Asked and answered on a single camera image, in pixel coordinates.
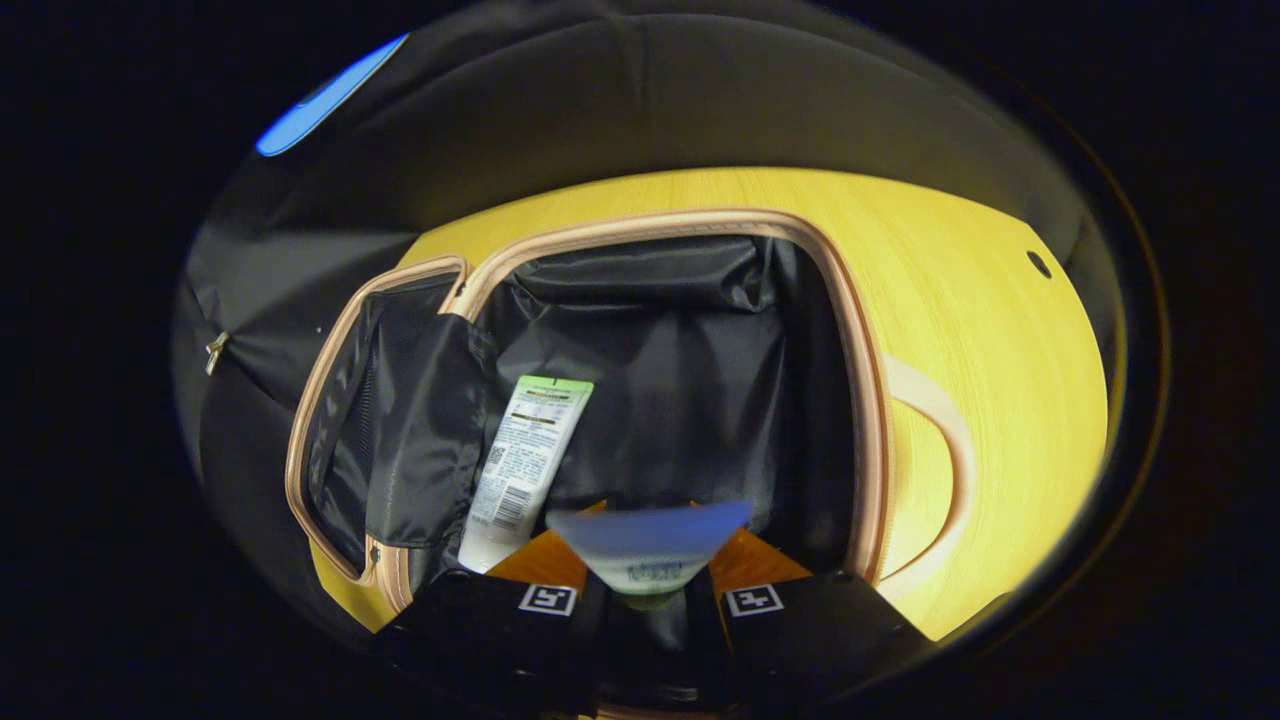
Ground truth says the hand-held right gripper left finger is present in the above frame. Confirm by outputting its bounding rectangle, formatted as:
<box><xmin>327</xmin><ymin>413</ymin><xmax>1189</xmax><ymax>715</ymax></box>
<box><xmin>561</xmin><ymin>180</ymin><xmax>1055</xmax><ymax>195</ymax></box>
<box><xmin>378</xmin><ymin>500</ymin><xmax>611</xmax><ymax>716</ymax></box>

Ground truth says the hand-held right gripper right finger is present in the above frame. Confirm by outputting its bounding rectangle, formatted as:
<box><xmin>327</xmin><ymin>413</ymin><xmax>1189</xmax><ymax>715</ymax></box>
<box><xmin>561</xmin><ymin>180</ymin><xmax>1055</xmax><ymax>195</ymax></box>
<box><xmin>690</xmin><ymin>500</ymin><xmax>936</xmax><ymax>716</ymax></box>

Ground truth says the wide white green-topped tube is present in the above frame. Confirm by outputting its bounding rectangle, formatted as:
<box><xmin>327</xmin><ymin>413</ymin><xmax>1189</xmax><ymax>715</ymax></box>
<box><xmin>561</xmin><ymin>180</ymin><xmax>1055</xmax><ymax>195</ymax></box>
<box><xmin>458</xmin><ymin>375</ymin><xmax>595</xmax><ymax>574</ymax></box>

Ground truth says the slim white tube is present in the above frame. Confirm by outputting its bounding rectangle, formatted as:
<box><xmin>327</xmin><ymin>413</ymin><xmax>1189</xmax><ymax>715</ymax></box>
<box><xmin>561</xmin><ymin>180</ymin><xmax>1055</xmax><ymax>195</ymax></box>
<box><xmin>545</xmin><ymin>500</ymin><xmax>753</xmax><ymax>611</ymax></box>

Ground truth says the black backdrop cloth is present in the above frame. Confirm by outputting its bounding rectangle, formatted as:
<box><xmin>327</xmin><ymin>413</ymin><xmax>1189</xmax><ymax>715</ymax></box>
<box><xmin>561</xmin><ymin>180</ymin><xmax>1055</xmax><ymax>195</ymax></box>
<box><xmin>175</xmin><ymin>0</ymin><xmax>1101</xmax><ymax>641</ymax></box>

